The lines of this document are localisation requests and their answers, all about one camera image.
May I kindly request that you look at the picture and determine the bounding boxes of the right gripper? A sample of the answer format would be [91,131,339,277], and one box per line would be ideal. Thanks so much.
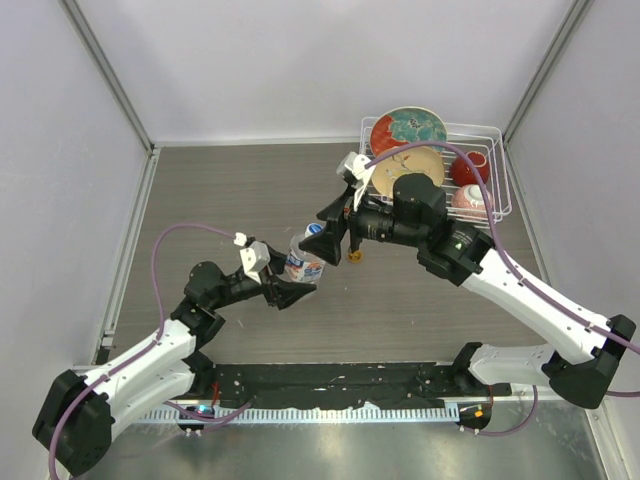
[300,183,425,265]

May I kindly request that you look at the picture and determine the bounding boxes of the clear plastic water bottle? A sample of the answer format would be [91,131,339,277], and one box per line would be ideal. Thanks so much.
[285,228,326,284]

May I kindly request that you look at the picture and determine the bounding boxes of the orange bottle cap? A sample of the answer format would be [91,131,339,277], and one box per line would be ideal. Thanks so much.
[347,250,363,263]

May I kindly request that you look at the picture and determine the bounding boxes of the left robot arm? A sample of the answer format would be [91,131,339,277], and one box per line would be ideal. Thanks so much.
[32,262,316,478]

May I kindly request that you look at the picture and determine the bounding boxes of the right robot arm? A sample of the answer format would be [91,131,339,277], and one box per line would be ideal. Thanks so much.
[300,173,636,409]

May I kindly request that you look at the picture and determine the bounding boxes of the cream floral plate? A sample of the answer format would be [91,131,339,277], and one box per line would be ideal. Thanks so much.
[371,146,445,198]

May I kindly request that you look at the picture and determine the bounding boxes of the red and teal plate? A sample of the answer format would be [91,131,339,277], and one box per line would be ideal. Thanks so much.
[369,106,448,156]

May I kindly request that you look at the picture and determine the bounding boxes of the pink patterned bowl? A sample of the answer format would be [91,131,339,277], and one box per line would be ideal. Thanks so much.
[451,184,489,221]

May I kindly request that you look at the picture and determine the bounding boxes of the red bowl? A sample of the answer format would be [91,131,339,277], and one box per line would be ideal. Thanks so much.
[449,151,491,187]

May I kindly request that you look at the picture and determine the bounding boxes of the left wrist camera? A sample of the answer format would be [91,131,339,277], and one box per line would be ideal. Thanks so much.
[233,232,271,285]

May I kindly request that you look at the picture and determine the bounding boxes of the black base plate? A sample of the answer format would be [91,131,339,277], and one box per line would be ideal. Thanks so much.
[176,362,512,410]

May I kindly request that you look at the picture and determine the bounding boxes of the white wire dish rack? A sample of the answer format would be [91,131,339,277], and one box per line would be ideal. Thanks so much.
[367,123,513,229]

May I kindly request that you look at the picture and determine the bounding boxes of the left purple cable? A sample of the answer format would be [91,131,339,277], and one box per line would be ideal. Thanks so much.
[47,223,249,480]

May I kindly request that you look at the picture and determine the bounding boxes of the white slotted cable duct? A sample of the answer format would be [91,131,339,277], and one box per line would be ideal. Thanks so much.
[136,402,459,425]

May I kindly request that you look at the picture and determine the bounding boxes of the aluminium frame rail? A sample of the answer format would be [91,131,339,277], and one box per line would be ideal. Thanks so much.
[69,362,123,403]

